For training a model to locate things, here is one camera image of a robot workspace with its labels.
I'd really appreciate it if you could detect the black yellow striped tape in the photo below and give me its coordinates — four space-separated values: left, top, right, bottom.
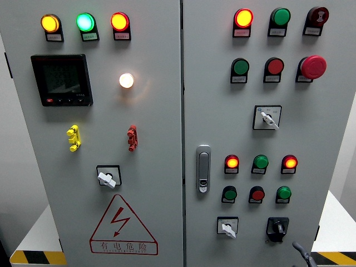
310 251 356 266
9 251 68 266

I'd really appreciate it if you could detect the small green lamp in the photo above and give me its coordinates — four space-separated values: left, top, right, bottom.
276 186 292 200
253 154 270 169

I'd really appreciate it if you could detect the small red push button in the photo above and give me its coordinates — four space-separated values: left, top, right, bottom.
249 186 266 201

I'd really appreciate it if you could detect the small red lit lamp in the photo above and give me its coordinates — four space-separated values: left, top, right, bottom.
281 154 299 169
225 154 240 169

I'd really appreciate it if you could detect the small green push button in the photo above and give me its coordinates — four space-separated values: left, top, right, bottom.
222 185 238 201

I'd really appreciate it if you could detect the pale grey cabinet door with lock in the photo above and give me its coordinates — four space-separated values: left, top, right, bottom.
182 0 356 267

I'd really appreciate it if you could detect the silver door lock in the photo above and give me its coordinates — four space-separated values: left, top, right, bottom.
196 144 212 194

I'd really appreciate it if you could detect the red warning triangle sticker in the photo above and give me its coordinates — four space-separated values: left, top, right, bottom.
89 194 159 256

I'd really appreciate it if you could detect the large red stop button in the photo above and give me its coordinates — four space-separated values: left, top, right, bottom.
299 55 328 80

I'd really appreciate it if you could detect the large red push button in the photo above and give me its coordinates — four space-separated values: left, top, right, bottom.
265 57 285 76

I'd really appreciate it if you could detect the pale grey cabinet door with display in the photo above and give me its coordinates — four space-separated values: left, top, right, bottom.
0 0 185 267

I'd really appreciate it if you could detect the large green push button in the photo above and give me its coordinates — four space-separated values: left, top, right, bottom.
231 57 250 76

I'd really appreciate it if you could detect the dark red buzzer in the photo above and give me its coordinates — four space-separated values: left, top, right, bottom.
308 6 330 27

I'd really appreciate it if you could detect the large green unlit lamp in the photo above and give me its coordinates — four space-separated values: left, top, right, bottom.
270 7 291 27

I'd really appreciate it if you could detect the large red lit lamp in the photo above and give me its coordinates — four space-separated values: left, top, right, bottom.
110 12 131 32
234 8 254 29

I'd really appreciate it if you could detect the white lit lamp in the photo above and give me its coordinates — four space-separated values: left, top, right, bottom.
118 72 135 89

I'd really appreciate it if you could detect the black display meter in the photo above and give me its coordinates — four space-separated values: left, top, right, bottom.
30 53 94 107

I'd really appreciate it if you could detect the large green lit lamp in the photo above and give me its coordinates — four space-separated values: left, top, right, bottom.
76 12 96 32

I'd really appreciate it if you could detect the large yellow lit lamp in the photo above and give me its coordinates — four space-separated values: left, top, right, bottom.
40 13 61 33

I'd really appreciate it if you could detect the turn switch with black knob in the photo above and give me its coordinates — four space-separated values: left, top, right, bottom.
265 217 290 244

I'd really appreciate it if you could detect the small turn switch white handle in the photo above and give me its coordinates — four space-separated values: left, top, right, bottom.
216 216 239 240

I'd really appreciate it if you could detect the turn switch with slim white handle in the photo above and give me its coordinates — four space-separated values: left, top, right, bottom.
252 105 283 131

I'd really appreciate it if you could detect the small red handle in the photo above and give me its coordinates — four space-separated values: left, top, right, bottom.
127 125 139 152

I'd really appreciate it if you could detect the turn switch with broad white handle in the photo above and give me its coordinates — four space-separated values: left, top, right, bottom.
96 165 122 190

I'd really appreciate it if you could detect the small yellow handle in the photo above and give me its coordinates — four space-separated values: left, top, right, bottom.
66 124 82 152

